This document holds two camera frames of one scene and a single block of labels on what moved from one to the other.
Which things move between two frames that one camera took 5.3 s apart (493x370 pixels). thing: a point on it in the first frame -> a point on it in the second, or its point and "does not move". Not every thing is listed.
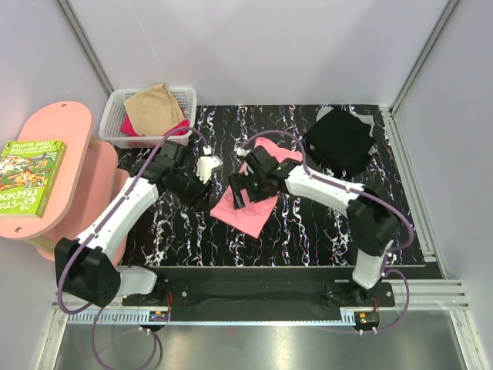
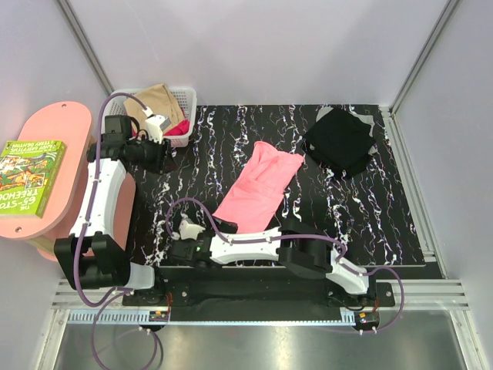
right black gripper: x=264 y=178 -> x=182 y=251
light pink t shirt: x=251 y=218 does not move
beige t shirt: x=154 y=111 does not move
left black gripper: x=199 y=200 -> x=161 y=152
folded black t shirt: x=340 y=142 does not move
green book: x=28 y=173 does not move
